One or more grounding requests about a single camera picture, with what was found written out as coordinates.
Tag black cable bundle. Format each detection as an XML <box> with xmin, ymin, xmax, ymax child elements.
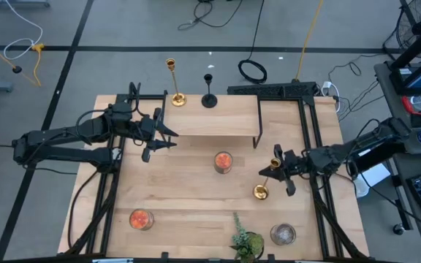
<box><xmin>327</xmin><ymin>53</ymin><xmax>385</xmax><ymax>121</ymax></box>

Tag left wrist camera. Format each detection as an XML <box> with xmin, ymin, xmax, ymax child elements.
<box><xmin>140</xmin><ymin>117</ymin><xmax>156</xmax><ymax>137</ymax></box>

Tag yellow hanging cable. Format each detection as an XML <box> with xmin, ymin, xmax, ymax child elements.
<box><xmin>293</xmin><ymin>0</ymin><xmax>325</xmax><ymax>83</ymax></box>

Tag white floor cable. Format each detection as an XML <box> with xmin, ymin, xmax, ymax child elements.
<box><xmin>2</xmin><ymin>0</ymin><xmax>45</xmax><ymax>61</ymax></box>

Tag black perforated metal box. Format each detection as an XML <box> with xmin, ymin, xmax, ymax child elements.
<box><xmin>227</xmin><ymin>81</ymin><xmax>318</xmax><ymax>99</ymax></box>

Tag gold brass candlestick holder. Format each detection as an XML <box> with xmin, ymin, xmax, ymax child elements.
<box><xmin>252</xmin><ymin>157</ymin><xmax>282</xmax><ymax>201</ymax></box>
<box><xmin>165</xmin><ymin>58</ymin><xmax>188</xmax><ymax>108</ymax></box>

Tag black candlestick holder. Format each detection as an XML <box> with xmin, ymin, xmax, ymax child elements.
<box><xmin>200</xmin><ymin>73</ymin><xmax>219</xmax><ymax>109</ymax></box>

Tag black floor cable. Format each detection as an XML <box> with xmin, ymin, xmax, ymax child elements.
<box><xmin>177</xmin><ymin>0</ymin><xmax>244</xmax><ymax>31</ymax></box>

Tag grey candle glass jar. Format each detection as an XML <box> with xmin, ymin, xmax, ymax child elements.
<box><xmin>270</xmin><ymin>223</ymin><xmax>297</xmax><ymax>246</ymax></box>

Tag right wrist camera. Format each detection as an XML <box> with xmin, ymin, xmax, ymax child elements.
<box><xmin>287</xmin><ymin>151</ymin><xmax>306</xmax><ymax>172</ymax></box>

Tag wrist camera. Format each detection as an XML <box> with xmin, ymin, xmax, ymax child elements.
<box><xmin>287</xmin><ymin>151</ymin><xmax>306</xmax><ymax>172</ymax></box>
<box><xmin>140</xmin><ymin>117</ymin><xmax>156</xmax><ymax>137</ymax></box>

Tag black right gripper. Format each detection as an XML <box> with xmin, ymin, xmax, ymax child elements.
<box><xmin>259</xmin><ymin>143</ymin><xmax>311</xmax><ymax>197</ymax></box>

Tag black hanging coiled cable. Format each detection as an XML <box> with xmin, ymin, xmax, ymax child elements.
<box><xmin>237</xmin><ymin>0</ymin><xmax>269</xmax><ymax>85</ymax></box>

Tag black floor fan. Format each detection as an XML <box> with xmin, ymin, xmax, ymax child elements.
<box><xmin>382</xmin><ymin>0</ymin><xmax>421</xmax><ymax>59</ymax></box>

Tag black aluminium table frame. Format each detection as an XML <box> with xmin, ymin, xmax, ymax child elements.
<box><xmin>64</xmin><ymin>93</ymin><xmax>371</xmax><ymax>263</ymax></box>

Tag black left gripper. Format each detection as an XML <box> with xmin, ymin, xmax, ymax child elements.
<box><xmin>136</xmin><ymin>107</ymin><xmax>180</xmax><ymax>164</ymax></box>

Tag artificial succulent plant in pot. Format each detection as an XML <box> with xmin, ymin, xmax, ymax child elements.
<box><xmin>229</xmin><ymin>211</ymin><xmax>265</xmax><ymax>263</ymax></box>

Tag wooden riser shelf black legs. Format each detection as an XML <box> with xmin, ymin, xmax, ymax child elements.
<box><xmin>162</xmin><ymin>91</ymin><xmax>264</xmax><ymax>150</ymax></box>

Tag white power adapter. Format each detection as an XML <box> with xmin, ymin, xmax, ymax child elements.
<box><xmin>322</xmin><ymin>80</ymin><xmax>341</xmax><ymax>113</ymax></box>

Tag yellow extension cable with plug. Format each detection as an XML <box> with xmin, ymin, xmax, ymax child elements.
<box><xmin>0</xmin><ymin>32</ymin><xmax>46</xmax><ymax>88</ymax></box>

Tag white paper sheet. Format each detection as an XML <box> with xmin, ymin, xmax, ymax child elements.
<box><xmin>352</xmin><ymin>162</ymin><xmax>392</xmax><ymax>199</ymax></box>

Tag black stand beam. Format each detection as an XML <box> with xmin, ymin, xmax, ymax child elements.
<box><xmin>389</xmin><ymin>14</ymin><xmax>421</xmax><ymax>70</ymax></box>

